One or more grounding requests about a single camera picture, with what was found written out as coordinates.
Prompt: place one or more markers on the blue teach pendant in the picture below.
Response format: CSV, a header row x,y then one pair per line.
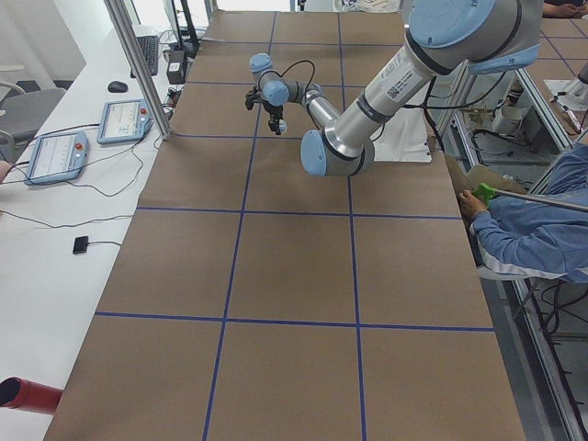
x,y
57,158
124,121

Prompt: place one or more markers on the green handled reacher tool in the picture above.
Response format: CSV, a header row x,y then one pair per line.
x,y
486,193

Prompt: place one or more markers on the grey office chair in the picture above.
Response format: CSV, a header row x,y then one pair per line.
x,y
22,115

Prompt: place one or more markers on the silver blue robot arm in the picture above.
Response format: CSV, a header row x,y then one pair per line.
x,y
488,36

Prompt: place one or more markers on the far blue teach pendant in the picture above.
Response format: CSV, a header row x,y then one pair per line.
x,y
124,121

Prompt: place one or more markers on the person's hand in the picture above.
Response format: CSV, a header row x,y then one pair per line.
x,y
471,207

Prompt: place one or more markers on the white paper cup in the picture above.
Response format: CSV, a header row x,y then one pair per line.
x,y
508,120

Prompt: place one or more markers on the small black square device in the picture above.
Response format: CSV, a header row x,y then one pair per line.
x,y
80,244

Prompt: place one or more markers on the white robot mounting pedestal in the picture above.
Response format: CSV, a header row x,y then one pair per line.
x,y
403,139

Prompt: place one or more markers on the near blue teach pendant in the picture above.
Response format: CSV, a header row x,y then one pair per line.
x,y
57,158

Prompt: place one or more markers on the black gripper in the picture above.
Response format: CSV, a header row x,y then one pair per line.
x,y
274,112

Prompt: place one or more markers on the black power adapter box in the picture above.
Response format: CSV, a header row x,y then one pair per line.
x,y
176,67

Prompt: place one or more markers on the red cylinder tube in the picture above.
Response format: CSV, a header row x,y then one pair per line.
x,y
29,396

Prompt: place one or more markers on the aluminium frame post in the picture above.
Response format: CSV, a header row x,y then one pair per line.
x,y
121,21

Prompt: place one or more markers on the black keyboard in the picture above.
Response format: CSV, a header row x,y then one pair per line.
x,y
149,46

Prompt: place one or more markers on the black computer mouse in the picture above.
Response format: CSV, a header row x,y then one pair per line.
x,y
117,87

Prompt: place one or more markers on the blue sleeved forearm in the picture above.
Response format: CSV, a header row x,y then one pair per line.
x,y
523,238

